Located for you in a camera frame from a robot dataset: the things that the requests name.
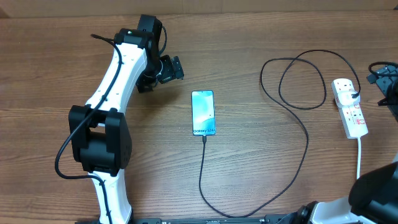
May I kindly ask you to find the Samsung Galaxy smartphone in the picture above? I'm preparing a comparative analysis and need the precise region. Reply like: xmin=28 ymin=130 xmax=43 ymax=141
xmin=192 ymin=90 xmax=216 ymax=136

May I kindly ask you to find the black USB charger cable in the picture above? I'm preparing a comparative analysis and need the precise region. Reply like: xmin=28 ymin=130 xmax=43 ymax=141
xmin=198 ymin=49 xmax=362 ymax=218

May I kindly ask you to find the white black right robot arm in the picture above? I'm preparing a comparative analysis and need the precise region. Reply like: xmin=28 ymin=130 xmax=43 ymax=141
xmin=278 ymin=78 xmax=397 ymax=223

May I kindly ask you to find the white charger plug adapter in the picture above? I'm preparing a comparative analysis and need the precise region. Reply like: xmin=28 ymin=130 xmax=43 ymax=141
xmin=335 ymin=91 xmax=360 ymax=108

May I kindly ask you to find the white power strip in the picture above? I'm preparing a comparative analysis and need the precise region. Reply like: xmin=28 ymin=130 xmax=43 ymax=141
xmin=331 ymin=78 xmax=368 ymax=139

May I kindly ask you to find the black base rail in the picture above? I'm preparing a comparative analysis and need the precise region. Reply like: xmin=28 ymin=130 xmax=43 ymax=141
xmin=74 ymin=213 xmax=352 ymax=224

